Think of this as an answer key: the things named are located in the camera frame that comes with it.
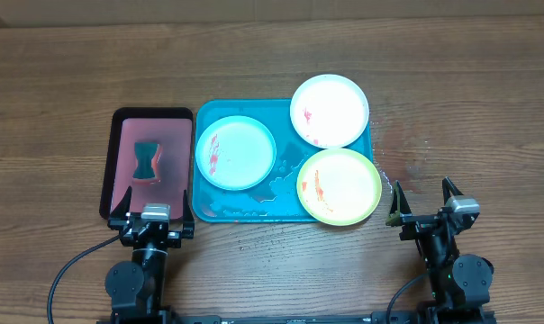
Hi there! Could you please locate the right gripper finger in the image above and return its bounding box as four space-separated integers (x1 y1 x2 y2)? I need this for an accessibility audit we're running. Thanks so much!
385 181 412 226
442 176 463 207

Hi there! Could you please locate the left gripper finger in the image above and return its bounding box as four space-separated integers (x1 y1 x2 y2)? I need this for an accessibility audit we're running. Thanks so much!
181 190 195 239
107 186 132 230

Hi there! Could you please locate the yellow-green plate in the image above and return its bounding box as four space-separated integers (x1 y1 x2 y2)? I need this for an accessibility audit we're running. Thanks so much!
296 148 382 226

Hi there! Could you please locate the red and green sponge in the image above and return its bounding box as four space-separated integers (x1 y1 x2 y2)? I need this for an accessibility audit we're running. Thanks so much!
132 142 162 184

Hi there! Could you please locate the light blue plate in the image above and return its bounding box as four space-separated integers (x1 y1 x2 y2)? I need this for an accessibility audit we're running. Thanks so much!
195 115 277 191

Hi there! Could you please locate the white plate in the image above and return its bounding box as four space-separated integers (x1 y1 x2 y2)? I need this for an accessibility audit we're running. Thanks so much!
289 74 370 149

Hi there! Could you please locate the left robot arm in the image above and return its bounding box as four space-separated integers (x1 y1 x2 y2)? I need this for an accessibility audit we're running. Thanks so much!
104 188 195 324

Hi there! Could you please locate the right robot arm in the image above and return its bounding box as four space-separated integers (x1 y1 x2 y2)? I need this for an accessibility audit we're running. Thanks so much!
385 177 496 323

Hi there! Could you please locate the black tray with red mat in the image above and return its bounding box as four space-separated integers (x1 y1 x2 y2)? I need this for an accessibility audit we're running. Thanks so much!
99 107 193 220

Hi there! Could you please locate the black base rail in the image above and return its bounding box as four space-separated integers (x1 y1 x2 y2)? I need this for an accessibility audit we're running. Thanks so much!
95 310 496 324

